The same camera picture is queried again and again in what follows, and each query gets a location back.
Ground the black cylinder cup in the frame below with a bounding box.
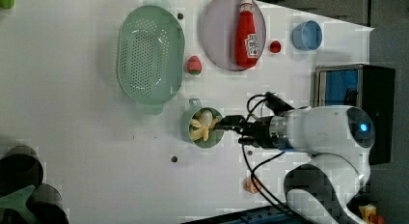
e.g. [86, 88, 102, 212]
[27, 183, 69, 224]
[0, 146, 44, 195]

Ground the green perforated colander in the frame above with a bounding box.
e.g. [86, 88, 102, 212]
[116, 0, 185, 115]

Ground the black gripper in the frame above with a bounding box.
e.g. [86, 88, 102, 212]
[215, 115, 274, 149]

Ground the orange slice toy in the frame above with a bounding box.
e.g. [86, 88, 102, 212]
[244, 177, 262, 194]

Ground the blue bowl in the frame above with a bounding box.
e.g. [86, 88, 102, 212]
[291, 20, 323, 51]

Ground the pink toy strawberry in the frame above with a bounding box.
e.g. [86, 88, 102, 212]
[186, 56, 203, 75]

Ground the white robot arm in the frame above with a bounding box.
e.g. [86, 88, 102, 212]
[215, 105, 375, 224]

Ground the red ketchup bottle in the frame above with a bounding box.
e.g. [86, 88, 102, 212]
[234, 0, 259, 69]

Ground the red toy strawberry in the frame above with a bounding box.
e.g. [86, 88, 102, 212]
[269, 41, 282, 54]

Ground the peeled toy banana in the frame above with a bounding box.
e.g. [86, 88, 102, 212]
[189, 109, 218, 141]

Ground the green mug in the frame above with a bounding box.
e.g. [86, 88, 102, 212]
[179, 98, 224, 149]

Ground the black toaster oven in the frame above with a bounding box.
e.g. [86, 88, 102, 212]
[314, 64, 395, 165]

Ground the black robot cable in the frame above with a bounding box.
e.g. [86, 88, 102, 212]
[240, 92, 297, 218]

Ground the grey round plate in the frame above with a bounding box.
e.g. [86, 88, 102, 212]
[202, 0, 266, 70]

